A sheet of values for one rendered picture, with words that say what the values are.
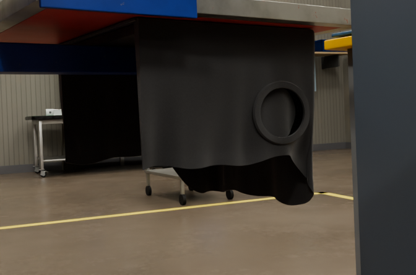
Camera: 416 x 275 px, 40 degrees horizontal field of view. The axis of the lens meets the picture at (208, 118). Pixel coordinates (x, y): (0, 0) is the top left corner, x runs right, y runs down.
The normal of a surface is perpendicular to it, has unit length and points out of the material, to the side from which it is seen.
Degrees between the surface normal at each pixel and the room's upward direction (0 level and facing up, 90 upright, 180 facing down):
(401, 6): 90
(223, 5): 90
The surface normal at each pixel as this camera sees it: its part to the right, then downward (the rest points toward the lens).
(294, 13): 0.56, -0.02
